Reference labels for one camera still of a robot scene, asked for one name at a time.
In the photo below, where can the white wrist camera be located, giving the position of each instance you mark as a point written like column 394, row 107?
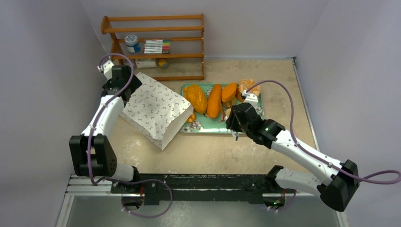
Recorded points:
column 106, row 69
column 250, row 98

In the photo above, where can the pale yellow fake bun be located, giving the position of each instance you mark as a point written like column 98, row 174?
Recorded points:
column 227, row 112

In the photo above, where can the metal tongs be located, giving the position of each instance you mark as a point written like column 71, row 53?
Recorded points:
column 235, row 135

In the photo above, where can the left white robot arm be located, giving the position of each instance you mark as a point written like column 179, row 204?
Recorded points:
column 91, row 151

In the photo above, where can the small brown fake bread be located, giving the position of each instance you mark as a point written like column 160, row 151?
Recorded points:
column 229, row 104

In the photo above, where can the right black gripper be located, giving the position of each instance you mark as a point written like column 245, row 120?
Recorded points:
column 234, row 119

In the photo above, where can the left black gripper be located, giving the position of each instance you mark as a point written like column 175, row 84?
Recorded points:
column 135, row 84

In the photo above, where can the yellow grey sharpener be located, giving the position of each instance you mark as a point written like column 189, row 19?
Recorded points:
column 163, row 64

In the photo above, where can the orange braided fake bread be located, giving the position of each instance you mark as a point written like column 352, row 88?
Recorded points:
column 191, row 118

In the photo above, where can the orange oval fake bread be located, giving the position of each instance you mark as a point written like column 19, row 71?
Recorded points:
column 228, row 92

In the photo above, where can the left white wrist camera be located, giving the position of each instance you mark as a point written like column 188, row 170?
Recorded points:
column 106, row 69

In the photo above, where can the wooden shelf rack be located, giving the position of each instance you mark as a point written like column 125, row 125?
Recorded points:
column 116, row 46

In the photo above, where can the long orange fake baguette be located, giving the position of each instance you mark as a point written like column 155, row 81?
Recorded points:
column 214, row 101

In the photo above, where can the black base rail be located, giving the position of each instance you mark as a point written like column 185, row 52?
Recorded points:
column 253, row 189

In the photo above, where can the white patterned paper bag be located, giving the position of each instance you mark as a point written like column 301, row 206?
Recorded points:
column 156, row 111

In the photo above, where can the white small box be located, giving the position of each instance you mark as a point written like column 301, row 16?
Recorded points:
column 145, row 63

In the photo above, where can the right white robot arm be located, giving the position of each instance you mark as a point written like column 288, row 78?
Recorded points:
column 328, row 178

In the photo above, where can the pack of coloured markers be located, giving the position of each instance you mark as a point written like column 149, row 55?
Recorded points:
column 160, row 46

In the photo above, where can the blue lidded jar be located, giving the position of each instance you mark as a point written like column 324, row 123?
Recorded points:
column 132, row 43

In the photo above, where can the green floral tray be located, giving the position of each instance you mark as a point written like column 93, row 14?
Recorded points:
column 203, row 123

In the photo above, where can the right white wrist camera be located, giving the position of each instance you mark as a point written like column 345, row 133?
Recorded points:
column 250, row 98

